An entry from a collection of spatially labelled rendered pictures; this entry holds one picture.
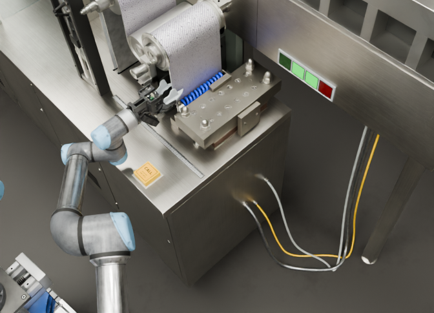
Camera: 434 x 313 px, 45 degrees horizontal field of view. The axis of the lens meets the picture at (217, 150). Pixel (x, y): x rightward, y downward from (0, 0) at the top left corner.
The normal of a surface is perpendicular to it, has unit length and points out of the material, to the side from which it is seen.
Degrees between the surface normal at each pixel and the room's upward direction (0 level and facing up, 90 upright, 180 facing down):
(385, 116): 90
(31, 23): 0
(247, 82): 0
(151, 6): 92
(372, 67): 90
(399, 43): 0
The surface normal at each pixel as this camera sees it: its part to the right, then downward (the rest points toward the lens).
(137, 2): 0.68, 0.61
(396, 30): -0.73, 0.58
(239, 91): -0.04, -0.57
